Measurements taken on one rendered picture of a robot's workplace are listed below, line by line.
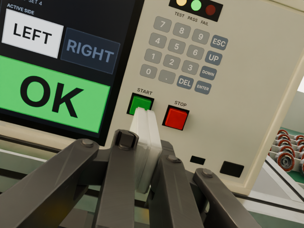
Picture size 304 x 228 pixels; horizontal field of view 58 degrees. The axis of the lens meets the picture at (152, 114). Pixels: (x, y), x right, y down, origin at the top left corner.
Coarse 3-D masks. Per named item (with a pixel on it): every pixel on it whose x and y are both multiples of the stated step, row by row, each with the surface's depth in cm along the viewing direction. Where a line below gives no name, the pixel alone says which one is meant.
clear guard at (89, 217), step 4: (88, 212) 28; (92, 212) 28; (88, 216) 28; (92, 216) 28; (88, 220) 27; (92, 220) 27; (84, 224) 26; (88, 224) 26; (136, 224) 28; (140, 224) 29; (144, 224) 29; (148, 224) 29
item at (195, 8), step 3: (195, 0) 25; (198, 0) 25; (192, 3) 25; (195, 3) 25; (198, 3) 25; (192, 6) 25; (195, 6) 25; (198, 6) 25; (195, 9) 25; (198, 9) 25
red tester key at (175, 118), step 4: (172, 108) 28; (168, 112) 28; (172, 112) 27; (176, 112) 27; (180, 112) 27; (184, 112) 27; (168, 116) 27; (172, 116) 27; (176, 116) 27; (180, 116) 27; (184, 116) 27; (168, 120) 27; (172, 120) 27; (176, 120) 27; (180, 120) 27; (184, 120) 27; (168, 124) 27; (172, 124) 27; (176, 124) 27; (180, 124) 28; (180, 128) 28
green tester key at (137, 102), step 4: (136, 96) 27; (136, 100) 27; (140, 100) 27; (144, 100) 27; (148, 100) 27; (132, 104) 27; (136, 104) 27; (140, 104) 27; (144, 104) 27; (148, 104) 27; (132, 108) 27; (144, 108) 27; (148, 108) 27; (132, 112) 27
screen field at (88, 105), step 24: (0, 72) 26; (24, 72) 26; (48, 72) 26; (0, 96) 26; (24, 96) 26; (48, 96) 27; (72, 96) 27; (96, 96) 27; (72, 120) 27; (96, 120) 28
